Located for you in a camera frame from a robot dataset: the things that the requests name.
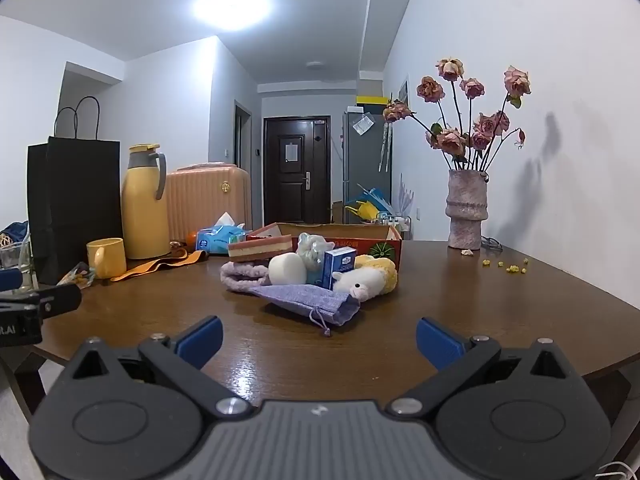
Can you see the dark brown entrance door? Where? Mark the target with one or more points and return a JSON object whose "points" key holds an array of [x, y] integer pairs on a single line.
{"points": [[295, 190]]}

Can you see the pink stone vase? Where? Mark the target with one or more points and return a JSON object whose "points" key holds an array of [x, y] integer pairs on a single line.
{"points": [[466, 210]]}

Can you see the black paper bag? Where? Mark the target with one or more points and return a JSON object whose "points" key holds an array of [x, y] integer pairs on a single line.
{"points": [[75, 200]]}

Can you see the lilac fluffy towel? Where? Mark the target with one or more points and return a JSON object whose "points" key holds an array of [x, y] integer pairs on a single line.
{"points": [[240, 275]]}

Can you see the white plush sheep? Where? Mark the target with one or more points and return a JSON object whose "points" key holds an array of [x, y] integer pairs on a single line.
{"points": [[357, 282]]}

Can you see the yellow mug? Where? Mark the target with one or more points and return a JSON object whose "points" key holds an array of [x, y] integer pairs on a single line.
{"points": [[107, 258]]}

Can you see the white hanging ornament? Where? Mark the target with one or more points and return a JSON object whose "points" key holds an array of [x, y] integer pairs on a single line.
{"points": [[385, 147]]}

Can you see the yellow thermos jug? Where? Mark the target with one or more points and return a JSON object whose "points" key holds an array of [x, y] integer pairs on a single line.
{"points": [[145, 215]]}

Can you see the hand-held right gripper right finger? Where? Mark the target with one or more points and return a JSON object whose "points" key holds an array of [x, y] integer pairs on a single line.
{"points": [[437, 342]]}

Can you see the clear snack packet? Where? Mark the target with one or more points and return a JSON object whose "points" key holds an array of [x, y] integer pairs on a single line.
{"points": [[77, 275]]}

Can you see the red printed cardboard box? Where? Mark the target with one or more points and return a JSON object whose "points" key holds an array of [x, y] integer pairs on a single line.
{"points": [[380, 249]]}

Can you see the yellow plastic item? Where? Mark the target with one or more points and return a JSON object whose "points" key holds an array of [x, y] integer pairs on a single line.
{"points": [[364, 210]]}

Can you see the wicker ball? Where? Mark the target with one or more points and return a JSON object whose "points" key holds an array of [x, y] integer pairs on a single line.
{"points": [[5, 240]]}

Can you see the pale blue plush toy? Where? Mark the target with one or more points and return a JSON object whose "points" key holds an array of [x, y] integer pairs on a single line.
{"points": [[311, 250]]}

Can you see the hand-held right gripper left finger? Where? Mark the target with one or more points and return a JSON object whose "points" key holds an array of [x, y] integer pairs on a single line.
{"points": [[202, 341]]}

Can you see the blue bag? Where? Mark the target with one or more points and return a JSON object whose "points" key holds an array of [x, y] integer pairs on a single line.
{"points": [[17, 230]]}

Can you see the blue tissue pack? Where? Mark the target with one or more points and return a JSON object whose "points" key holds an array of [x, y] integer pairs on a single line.
{"points": [[217, 242]]}

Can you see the yellow box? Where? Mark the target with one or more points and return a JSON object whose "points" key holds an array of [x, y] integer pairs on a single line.
{"points": [[372, 99]]}

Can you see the wall picture frame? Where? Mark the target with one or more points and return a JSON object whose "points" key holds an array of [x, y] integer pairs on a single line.
{"points": [[404, 91]]}

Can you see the round ceiling light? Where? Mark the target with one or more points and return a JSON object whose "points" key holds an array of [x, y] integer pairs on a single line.
{"points": [[232, 7]]}

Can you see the cake-shaped sponge toy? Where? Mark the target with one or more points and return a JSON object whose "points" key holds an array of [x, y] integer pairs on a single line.
{"points": [[260, 249]]}

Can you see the small blue white carton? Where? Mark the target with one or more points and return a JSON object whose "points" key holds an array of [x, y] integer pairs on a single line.
{"points": [[340, 266]]}

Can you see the scattered yellow crumbs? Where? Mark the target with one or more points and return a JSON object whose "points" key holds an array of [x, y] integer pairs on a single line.
{"points": [[511, 269]]}

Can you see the grey refrigerator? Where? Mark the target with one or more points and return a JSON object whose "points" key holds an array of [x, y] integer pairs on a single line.
{"points": [[365, 170]]}

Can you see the small ceiling lamp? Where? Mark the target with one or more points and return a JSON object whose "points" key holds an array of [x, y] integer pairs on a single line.
{"points": [[315, 64]]}

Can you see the blue plastic item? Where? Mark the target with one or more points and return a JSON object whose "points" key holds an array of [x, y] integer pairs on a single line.
{"points": [[375, 195]]}

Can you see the dried pink rose bouquet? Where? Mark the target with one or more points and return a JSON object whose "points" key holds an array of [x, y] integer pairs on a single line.
{"points": [[452, 141]]}

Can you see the white foam cylinder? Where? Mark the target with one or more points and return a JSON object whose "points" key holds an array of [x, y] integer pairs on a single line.
{"points": [[286, 269]]}

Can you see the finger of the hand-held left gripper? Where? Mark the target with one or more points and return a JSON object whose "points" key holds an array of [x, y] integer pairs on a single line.
{"points": [[60, 300], [10, 280]]}

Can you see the white paper notice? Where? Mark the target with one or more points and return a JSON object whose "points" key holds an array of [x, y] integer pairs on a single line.
{"points": [[291, 152]]}

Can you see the pink ribbed suitcase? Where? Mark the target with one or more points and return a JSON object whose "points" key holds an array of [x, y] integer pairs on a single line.
{"points": [[205, 200]]}

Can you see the clear bag with paper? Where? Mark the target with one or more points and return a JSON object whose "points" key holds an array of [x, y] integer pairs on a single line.
{"points": [[363, 125]]}

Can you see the dark interior doorway frame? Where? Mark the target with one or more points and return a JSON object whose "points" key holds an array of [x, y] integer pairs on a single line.
{"points": [[243, 135]]}

